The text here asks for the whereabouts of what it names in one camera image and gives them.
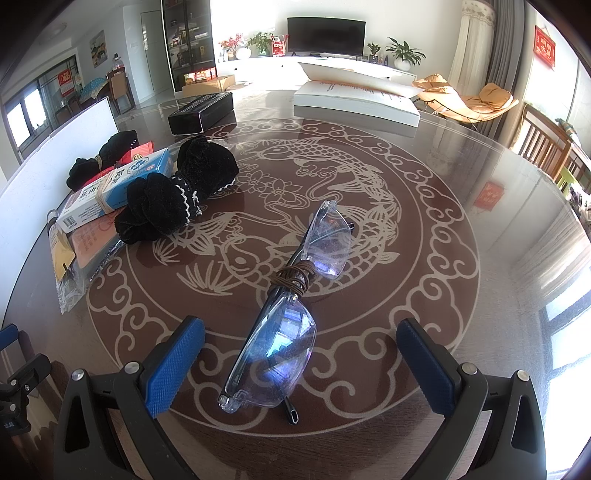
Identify grey and beige curtain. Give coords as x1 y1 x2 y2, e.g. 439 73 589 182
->
447 0 528 139

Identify black scrunchie with tan band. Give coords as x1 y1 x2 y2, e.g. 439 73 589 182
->
67 130 139 192

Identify orange lounge chair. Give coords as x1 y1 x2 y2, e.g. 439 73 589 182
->
412 74 520 134

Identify table with green tablecloth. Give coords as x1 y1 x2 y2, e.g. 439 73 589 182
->
78 76 110 105

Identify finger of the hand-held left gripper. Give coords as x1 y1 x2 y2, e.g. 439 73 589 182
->
0 324 51 402

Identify wooden phone case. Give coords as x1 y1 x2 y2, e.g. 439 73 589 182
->
46 210 126 315

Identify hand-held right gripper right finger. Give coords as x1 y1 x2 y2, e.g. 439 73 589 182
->
396 318 548 480

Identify large plant in white pot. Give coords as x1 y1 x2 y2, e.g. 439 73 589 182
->
385 38 426 72

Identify red packet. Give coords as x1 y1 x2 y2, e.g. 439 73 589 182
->
85 142 155 185

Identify dark display cabinet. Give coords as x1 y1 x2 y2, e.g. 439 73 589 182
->
161 0 216 92

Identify black rectangular box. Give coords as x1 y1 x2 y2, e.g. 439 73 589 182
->
167 91 234 136

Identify green leafy plant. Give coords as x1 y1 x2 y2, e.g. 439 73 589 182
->
248 31 276 58

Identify blue and white box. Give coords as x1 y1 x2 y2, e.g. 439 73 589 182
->
55 148 175 232

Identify brown dining chair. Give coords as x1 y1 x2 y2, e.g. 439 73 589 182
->
107 69 136 116

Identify black scrunchie with white trim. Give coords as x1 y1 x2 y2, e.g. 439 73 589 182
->
115 138 240 245

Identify black television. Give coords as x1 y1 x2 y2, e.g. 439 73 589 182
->
287 17 367 57

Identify white television cabinet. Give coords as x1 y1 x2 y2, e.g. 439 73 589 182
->
217 54 416 86

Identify red flowers in white vase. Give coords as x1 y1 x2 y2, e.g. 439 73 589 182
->
219 33 252 61

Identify framed wall painting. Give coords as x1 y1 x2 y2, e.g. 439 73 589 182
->
89 30 106 68

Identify red wall hanging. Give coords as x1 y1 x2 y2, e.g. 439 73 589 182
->
534 25 557 70

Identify open white box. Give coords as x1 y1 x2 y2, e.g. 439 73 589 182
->
294 60 421 127

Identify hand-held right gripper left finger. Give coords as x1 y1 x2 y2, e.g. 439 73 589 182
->
54 316 206 480

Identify wooden chair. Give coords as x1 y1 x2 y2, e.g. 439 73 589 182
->
512 104 574 182

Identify white panel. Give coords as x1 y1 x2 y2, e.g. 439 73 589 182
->
0 97 118 319

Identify glasses with brown band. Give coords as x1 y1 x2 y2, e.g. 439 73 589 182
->
217 199 355 424

